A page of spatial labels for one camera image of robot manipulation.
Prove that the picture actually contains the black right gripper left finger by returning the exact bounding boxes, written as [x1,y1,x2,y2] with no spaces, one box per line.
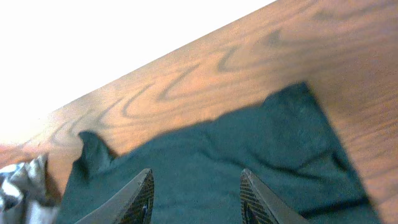
[76,168,154,224]

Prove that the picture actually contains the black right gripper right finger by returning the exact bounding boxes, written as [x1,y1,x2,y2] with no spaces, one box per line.
[239,169,310,224]

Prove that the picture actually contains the black t-shirt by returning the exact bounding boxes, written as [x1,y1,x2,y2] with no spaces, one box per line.
[57,83,379,223]

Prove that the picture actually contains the grey folded trousers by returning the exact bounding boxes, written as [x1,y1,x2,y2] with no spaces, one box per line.
[1,154,60,224]

